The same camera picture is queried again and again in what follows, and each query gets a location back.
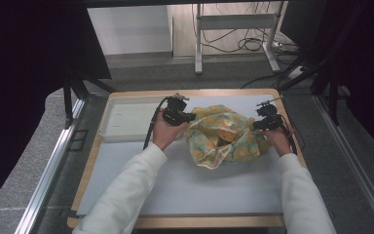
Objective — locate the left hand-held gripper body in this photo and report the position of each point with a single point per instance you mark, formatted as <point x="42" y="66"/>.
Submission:
<point x="174" y="112"/>

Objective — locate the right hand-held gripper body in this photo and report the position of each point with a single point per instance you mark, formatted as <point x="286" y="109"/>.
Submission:
<point x="272" y="118"/>

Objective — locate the yellow floral cloth bag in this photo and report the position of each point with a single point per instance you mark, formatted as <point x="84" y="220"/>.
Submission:
<point x="233" y="149"/>

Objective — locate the white plastic tray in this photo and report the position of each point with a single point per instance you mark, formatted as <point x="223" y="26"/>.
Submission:
<point x="126" y="120"/>

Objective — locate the person's left hand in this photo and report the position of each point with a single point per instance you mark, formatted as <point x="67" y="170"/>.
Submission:
<point x="164" y="135"/>

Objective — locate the person's right hand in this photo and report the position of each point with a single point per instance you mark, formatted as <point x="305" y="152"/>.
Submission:
<point x="280" y="143"/>

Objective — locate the white power strip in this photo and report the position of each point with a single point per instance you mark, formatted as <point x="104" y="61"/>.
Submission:
<point x="296" y="72"/>

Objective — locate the black metal stand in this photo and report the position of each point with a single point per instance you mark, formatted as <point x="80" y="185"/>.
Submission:
<point x="334" y="94"/>

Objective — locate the pale grey table mat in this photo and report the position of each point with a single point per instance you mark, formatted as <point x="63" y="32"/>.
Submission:
<point x="207" y="191"/>

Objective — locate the black tripod stand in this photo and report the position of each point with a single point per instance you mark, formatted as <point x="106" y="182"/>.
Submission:
<point x="68" y="100"/>

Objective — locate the dark curtain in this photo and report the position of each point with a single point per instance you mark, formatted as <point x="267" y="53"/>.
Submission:
<point x="370" y="65"/>
<point x="19" y="65"/>

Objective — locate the aluminium rail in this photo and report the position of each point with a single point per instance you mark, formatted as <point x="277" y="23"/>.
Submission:
<point x="354" y="162"/>
<point x="48" y="172"/>

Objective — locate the white wall panel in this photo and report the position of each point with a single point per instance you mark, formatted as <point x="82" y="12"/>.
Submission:
<point x="130" y="29"/>

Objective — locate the white metal desk frame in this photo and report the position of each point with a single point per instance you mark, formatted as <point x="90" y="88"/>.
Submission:
<point x="233" y="21"/>

